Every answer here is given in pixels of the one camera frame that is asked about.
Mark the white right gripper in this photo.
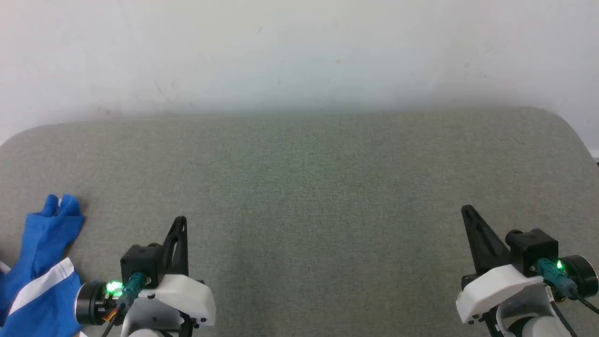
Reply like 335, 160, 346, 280
456, 205, 599, 325

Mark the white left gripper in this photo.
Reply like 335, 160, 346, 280
74, 216, 217, 329

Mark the blue white-striped cloth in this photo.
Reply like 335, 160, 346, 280
0, 194, 86, 337

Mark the grey fabric sofa cushion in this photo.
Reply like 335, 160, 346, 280
0, 106, 599, 337

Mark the teal-plug left gripper cable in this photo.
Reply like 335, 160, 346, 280
101, 272, 149, 337

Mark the teal-plug gripper cable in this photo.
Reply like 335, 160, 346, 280
535, 258, 599, 337
101, 272, 149, 337

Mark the teal-plug right gripper cable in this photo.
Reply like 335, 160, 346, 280
535, 258, 599, 337

